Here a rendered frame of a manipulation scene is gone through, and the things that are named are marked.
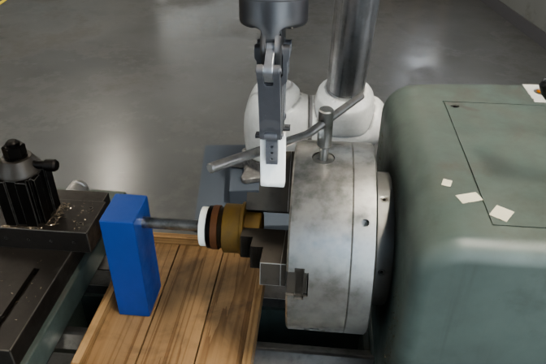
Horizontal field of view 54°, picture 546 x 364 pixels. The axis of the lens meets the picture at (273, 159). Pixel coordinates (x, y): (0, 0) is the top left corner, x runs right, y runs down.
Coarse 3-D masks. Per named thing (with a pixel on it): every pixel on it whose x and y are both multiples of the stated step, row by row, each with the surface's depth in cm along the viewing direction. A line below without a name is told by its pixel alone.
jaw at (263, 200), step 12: (288, 156) 91; (288, 168) 90; (288, 180) 90; (252, 192) 90; (264, 192) 90; (276, 192) 90; (288, 192) 90; (252, 204) 90; (264, 204) 90; (276, 204) 89; (288, 204) 89
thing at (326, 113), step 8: (320, 112) 76; (328, 112) 75; (320, 120) 76; (328, 120) 76; (328, 128) 77; (320, 136) 78; (328, 136) 78; (320, 144) 78; (328, 144) 78; (320, 152) 80
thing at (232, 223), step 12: (228, 204) 90; (240, 204) 91; (216, 216) 88; (228, 216) 88; (240, 216) 87; (252, 216) 89; (216, 228) 88; (228, 228) 87; (240, 228) 86; (216, 240) 88; (228, 240) 87; (228, 252) 90
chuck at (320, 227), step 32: (352, 160) 80; (320, 192) 76; (352, 192) 76; (288, 224) 75; (320, 224) 75; (352, 224) 74; (288, 256) 75; (320, 256) 74; (320, 288) 75; (288, 320) 80; (320, 320) 79
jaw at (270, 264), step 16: (240, 240) 85; (256, 240) 83; (272, 240) 83; (240, 256) 86; (256, 256) 82; (272, 256) 79; (272, 272) 78; (288, 272) 76; (304, 272) 76; (288, 288) 77; (304, 288) 77
